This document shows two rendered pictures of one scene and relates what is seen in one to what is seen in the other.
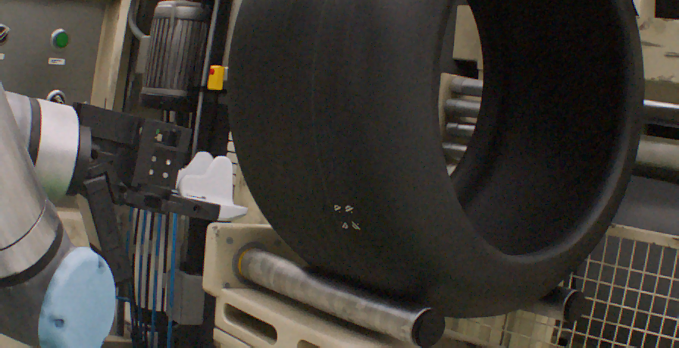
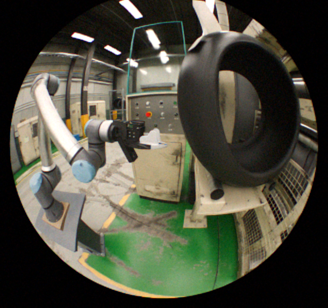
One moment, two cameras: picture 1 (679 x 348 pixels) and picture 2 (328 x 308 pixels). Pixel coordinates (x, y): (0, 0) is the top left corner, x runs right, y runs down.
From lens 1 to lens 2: 69 cm
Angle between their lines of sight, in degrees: 52
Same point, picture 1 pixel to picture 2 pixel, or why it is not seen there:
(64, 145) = (103, 131)
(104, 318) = (87, 176)
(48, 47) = (172, 104)
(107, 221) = (123, 147)
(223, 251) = not seen: hidden behind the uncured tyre
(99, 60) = not seen: hidden behind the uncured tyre
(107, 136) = (119, 127)
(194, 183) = (143, 139)
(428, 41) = (210, 80)
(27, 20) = (166, 99)
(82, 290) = (77, 169)
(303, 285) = not seen: hidden behind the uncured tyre
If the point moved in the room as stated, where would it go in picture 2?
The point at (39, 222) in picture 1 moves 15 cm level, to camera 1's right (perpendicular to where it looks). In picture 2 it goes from (67, 155) to (58, 179)
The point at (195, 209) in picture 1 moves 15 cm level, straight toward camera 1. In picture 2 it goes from (140, 147) to (95, 161)
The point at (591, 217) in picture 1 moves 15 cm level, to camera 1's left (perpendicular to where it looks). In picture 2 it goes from (284, 160) to (254, 149)
